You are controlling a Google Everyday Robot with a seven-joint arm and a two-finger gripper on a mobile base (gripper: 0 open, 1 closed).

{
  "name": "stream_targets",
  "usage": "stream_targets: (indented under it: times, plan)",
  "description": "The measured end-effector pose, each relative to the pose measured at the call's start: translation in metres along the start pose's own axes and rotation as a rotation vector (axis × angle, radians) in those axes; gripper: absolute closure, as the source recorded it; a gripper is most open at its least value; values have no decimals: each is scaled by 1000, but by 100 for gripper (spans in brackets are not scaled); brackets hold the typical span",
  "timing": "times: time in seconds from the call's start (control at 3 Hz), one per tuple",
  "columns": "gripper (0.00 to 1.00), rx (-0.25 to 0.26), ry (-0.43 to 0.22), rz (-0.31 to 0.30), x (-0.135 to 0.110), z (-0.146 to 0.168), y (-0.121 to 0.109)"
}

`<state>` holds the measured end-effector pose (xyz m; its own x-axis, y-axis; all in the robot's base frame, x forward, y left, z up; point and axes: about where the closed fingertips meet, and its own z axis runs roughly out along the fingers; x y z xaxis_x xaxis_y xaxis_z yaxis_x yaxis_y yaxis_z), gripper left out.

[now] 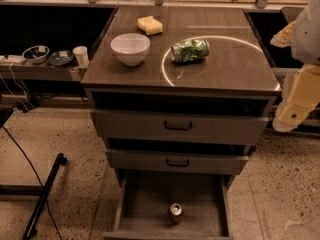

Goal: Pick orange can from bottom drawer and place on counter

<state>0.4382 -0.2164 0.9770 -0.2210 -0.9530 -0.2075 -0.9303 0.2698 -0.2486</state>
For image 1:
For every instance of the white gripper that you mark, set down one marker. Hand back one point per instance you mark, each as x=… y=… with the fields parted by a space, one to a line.
x=307 y=37

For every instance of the orange soda can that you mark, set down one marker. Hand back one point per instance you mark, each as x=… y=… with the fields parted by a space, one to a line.
x=175 y=213

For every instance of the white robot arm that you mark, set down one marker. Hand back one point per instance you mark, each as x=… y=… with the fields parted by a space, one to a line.
x=305 y=44

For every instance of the green soda can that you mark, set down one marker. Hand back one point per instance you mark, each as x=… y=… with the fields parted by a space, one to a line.
x=189 y=50

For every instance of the grey drawer cabinet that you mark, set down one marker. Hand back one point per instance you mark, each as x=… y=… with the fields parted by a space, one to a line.
x=235 y=79

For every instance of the middle grey drawer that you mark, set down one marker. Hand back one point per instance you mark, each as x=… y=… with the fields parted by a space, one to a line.
x=176 y=162

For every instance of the grey drawer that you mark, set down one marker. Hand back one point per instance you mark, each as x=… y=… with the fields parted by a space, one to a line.
x=176 y=162
x=212 y=129

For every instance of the top grey drawer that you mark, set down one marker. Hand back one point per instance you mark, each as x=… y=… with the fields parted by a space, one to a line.
x=212 y=129

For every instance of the bottom open drawer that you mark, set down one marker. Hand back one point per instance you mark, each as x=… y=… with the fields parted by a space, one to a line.
x=142 y=212

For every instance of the yellow sponge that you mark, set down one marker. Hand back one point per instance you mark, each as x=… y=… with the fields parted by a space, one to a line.
x=150 y=25

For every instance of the white bowl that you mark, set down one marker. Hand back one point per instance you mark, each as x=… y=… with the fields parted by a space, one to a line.
x=131 y=48

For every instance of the white paper cup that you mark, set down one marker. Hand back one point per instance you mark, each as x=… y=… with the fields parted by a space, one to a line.
x=81 y=55

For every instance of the dark blue bowl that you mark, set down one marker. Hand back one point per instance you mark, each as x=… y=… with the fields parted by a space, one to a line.
x=61 y=58

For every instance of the silver bowl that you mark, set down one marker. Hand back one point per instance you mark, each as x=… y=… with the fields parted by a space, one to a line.
x=36 y=54

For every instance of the black stand leg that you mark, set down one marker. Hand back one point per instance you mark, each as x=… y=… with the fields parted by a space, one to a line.
x=31 y=231

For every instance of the white power strip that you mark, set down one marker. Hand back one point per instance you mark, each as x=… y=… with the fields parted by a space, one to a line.
x=12 y=59

